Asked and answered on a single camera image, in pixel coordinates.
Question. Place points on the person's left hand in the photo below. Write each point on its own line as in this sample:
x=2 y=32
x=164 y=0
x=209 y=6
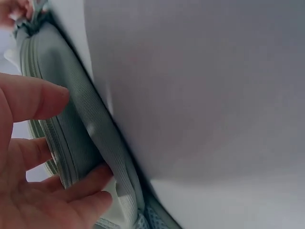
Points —
x=21 y=198

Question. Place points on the person's right hand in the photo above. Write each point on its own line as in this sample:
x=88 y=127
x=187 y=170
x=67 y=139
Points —
x=10 y=8

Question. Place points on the person's right fingers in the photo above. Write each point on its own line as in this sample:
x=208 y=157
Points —
x=19 y=8

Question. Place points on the grey zippered fabric case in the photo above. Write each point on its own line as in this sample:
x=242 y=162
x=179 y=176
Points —
x=78 y=114

